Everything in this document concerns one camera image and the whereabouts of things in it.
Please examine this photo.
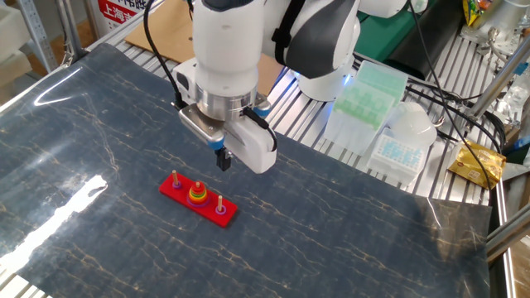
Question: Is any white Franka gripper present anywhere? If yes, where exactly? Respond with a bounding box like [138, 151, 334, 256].
[172, 57, 278, 175]

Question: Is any red Hanoi base with pegs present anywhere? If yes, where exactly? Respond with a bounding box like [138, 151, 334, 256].
[158, 169, 239, 228]

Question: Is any dark blue marble mat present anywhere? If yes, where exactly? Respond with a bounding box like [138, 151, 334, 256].
[0, 42, 494, 298]

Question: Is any brown cardboard sheet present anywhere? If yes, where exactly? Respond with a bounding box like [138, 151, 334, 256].
[123, 0, 285, 97]

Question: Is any green pipette tip box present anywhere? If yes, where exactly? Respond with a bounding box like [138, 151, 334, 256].
[322, 60, 409, 157]

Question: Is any blue pipette tip box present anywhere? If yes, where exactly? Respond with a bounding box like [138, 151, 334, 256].
[366, 127, 431, 187]

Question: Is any red white sign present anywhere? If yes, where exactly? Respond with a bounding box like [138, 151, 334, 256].
[97, 0, 157, 36]

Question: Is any white translucent plastic dome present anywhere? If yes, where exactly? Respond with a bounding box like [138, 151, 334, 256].
[387, 101, 438, 148]

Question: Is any green board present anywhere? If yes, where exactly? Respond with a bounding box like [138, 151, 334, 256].
[354, 0, 438, 63]

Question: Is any grey metal pole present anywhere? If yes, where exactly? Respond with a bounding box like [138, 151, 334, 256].
[55, 0, 88, 63]

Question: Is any white foam box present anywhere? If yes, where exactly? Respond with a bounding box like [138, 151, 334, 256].
[0, 3, 32, 63]

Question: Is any gold snack packet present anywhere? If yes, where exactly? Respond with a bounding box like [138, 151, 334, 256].
[446, 138, 508, 190]

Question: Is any black sheet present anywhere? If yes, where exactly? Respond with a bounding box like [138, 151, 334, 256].
[383, 0, 467, 81]

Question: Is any colourful snack bag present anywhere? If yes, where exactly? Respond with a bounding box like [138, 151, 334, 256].
[461, 0, 494, 28]

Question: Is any short black plug cable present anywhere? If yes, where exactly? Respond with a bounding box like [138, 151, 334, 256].
[242, 106, 278, 152]

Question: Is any long black gripper cable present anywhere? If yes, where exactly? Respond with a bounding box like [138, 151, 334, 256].
[142, 0, 187, 111]

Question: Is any perforated metal shelf post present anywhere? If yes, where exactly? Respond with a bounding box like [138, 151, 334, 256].
[16, 0, 59, 74]

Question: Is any thick black cable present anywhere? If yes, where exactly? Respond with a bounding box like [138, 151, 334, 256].
[407, 84, 505, 155]

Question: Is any aluminium frame post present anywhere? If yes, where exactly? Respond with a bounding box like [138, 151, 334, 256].
[467, 35, 530, 121]

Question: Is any aluminium frame bar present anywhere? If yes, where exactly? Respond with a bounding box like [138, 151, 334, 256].
[486, 213, 530, 264]

